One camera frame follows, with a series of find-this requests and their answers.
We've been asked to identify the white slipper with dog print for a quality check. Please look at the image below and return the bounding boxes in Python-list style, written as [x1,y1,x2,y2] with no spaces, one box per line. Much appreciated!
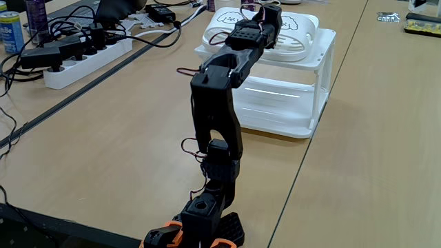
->
[201,6,266,55]
[256,11,320,63]

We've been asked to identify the white plastic shoe rack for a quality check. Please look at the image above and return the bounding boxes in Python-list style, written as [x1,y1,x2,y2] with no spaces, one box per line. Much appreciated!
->
[194,27,337,140]

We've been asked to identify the black power brick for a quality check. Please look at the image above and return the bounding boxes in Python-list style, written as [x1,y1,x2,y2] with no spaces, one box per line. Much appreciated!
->
[144,3,176,23]

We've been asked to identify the white printed plastic parts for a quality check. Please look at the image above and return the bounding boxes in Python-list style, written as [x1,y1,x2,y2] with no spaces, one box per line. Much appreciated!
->
[119,12,165,32]

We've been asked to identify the yellow and black box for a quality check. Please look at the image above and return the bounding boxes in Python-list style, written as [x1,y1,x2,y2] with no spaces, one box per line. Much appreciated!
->
[403,12,441,38]

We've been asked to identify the clear plastic box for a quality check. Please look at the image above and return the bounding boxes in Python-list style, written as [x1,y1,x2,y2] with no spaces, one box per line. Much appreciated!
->
[408,0,441,18]

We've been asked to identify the white power strip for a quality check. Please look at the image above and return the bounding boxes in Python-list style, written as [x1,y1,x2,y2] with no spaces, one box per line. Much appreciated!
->
[43,37,134,90]

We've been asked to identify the black plug adapter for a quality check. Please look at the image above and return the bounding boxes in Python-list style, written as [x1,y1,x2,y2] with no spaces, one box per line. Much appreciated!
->
[43,34,84,61]
[19,46,65,73]

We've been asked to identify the tall purple drink can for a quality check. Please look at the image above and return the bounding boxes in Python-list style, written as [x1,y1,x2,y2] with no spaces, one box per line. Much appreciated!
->
[24,0,51,45]

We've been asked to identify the blue drink can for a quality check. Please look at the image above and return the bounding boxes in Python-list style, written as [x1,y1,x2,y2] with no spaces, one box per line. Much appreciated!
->
[0,10,25,54]

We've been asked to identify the black board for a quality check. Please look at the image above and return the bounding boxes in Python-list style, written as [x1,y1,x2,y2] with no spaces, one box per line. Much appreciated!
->
[0,203,142,248]

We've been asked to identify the white power cable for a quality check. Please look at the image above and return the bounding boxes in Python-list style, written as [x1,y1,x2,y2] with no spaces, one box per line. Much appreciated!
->
[132,4,207,39]

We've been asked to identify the black power cable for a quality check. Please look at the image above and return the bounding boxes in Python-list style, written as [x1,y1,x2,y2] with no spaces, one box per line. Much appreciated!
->
[103,20,183,49]

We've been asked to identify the black plug with cable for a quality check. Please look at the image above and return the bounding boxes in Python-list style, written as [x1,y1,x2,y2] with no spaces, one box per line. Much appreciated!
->
[88,22,106,51]

